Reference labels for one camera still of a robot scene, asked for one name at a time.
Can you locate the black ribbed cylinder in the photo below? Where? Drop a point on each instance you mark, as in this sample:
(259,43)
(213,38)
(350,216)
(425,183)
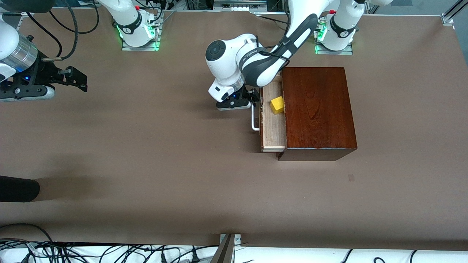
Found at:
(18,189)

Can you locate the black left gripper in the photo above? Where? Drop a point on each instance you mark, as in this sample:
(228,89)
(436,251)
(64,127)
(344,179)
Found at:
(249,95)

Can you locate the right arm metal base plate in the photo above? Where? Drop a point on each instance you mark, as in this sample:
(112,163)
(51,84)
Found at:
(128,48)

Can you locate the aluminium rail with sockets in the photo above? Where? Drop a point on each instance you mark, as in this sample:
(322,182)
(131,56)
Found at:
(239,7)

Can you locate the yellow cube block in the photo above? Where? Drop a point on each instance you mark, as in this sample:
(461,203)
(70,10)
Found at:
(277,106)

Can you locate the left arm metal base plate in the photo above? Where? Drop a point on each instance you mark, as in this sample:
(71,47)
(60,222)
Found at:
(321,52)

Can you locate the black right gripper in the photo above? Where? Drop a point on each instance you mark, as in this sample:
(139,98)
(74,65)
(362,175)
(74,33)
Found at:
(44,72)

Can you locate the grey metal table bracket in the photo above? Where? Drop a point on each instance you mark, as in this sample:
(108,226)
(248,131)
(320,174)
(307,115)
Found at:
(225,252)

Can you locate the aluminium profile corner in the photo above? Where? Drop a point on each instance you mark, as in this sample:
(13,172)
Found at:
(449,16)

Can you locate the dark brown wooden cabinet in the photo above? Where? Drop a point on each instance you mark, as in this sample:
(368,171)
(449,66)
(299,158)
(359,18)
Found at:
(318,109)

